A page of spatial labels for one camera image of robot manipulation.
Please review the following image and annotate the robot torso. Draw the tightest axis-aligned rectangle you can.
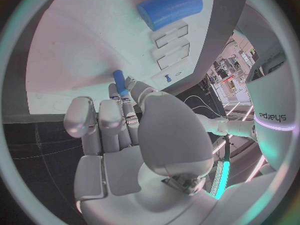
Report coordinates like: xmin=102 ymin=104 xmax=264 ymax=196
xmin=244 ymin=54 xmax=298 ymax=172

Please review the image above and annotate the large blue cylinder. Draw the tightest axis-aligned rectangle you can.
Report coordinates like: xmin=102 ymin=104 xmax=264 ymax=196
xmin=136 ymin=0 xmax=204 ymax=32

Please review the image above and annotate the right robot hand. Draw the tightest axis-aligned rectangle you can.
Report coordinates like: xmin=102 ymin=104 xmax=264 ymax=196
xmin=62 ymin=75 xmax=220 ymax=225

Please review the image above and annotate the white cable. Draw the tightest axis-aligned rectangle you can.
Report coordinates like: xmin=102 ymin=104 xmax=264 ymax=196
xmin=183 ymin=94 xmax=227 ymax=117
xmin=190 ymin=105 xmax=222 ymax=117

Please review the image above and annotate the blue peg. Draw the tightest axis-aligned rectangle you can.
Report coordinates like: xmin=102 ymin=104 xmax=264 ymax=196
xmin=112 ymin=69 xmax=130 ymax=97

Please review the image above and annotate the glowing light bar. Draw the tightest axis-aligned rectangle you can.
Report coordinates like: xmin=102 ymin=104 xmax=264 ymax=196
xmin=208 ymin=160 xmax=232 ymax=201

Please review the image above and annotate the white task board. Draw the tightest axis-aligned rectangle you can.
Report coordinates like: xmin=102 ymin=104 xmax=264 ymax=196
xmin=1 ymin=0 xmax=247 ymax=125

